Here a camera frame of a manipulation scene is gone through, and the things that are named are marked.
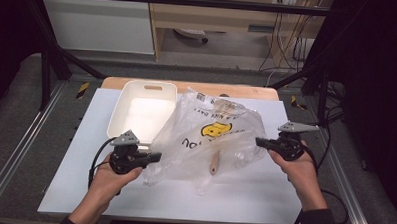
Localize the left hand-held gripper cable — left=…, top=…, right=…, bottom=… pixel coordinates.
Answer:
left=87, top=135, right=119, bottom=191

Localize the wooden desk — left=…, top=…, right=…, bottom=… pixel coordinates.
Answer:
left=144, top=0, right=335, bottom=69

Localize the person's left hand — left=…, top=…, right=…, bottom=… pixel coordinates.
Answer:
left=87, top=152, right=145, bottom=205

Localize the aluminium rail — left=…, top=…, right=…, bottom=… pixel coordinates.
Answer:
left=0, top=79, right=67, bottom=215
left=315, top=128, right=378, bottom=224

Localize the white chair base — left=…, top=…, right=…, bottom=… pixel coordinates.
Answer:
left=172, top=27, right=210, bottom=44

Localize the white cabinet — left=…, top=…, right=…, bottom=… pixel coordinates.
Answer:
left=40, top=0, right=157, bottom=55

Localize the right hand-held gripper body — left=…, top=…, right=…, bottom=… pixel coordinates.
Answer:
left=267, top=119, right=321, bottom=163

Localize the yellow black tape strip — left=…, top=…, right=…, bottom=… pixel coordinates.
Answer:
left=290, top=94, right=309, bottom=111
left=75, top=81, right=90, bottom=100

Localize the hand-held gripper cable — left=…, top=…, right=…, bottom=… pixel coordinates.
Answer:
left=288, top=142, right=320, bottom=224
left=87, top=135, right=119, bottom=191

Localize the hanging cable bundle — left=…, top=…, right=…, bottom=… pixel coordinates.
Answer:
left=258, top=3, right=325, bottom=74

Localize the black floor cable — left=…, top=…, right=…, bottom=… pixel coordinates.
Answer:
left=286, top=104, right=354, bottom=224

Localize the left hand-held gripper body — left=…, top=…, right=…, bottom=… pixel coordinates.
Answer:
left=108, top=128, right=151, bottom=176

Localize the white plastic basket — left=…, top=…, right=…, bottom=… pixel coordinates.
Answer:
left=105, top=79, right=179, bottom=153

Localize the person's right hand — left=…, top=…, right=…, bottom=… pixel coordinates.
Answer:
left=265, top=138, right=331, bottom=213

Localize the black metal crossbar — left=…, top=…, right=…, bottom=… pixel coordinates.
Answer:
left=25, top=0, right=335, bottom=18

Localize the clear smiley plastic bag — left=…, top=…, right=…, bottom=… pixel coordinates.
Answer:
left=141, top=85, right=272, bottom=199

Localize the black metal stand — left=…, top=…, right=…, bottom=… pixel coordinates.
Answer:
left=20, top=0, right=109, bottom=114
left=268, top=14, right=351, bottom=128

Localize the right hand-held gripper cable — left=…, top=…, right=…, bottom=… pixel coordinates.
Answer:
left=288, top=142, right=320, bottom=224

